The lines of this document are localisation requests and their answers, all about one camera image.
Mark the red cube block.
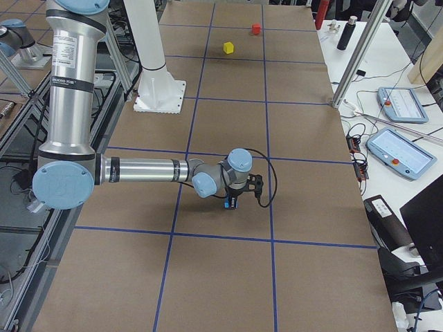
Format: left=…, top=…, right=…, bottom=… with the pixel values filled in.
left=251, top=23, right=262, bottom=35

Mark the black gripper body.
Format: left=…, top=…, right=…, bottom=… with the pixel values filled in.
left=225, top=185, right=249, bottom=197

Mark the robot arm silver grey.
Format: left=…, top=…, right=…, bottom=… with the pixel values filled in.
left=33, top=1, right=253, bottom=210
left=1, top=19, right=52, bottom=69

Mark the yellow cube block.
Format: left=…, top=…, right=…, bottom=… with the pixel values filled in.
left=223, top=41, right=235, bottom=55

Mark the orange black electronics box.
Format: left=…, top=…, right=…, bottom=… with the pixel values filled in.
left=346, top=136, right=361, bottom=153

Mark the red cylinder bottle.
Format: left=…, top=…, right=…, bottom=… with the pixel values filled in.
left=315, top=0, right=329, bottom=30

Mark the black water bottle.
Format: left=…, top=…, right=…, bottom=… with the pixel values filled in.
left=337, top=15, right=357, bottom=50

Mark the thin metal rod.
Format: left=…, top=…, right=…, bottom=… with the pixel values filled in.
left=353, top=111, right=443, bottom=143

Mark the white pedestal column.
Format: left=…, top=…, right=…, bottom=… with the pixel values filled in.
left=124, top=0, right=186, bottom=114

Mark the black camera cable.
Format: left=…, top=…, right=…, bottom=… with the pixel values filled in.
left=207, top=148, right=277, bottom=208

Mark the near teach pendant tablet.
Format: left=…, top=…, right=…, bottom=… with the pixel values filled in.
left=366, top=128, right=437, bottom=181

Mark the black monitor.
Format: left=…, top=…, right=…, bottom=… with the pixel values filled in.
left=400, top=183, right=442, bottom=269

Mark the aluminium frame post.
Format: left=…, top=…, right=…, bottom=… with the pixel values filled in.
left=331, top=0, right=392, bottom=109

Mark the far teach pendant tablet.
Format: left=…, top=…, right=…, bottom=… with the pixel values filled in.
left=377, top=87, right=429, bottom=124

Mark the teach pendant tablet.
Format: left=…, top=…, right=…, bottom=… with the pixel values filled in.
left=377, top=87, right=429, bottom=124
left=366, top=128, right=437, bottom=181

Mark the wooden board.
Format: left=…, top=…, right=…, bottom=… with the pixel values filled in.
left=408, top=28, right=443, bottom=84

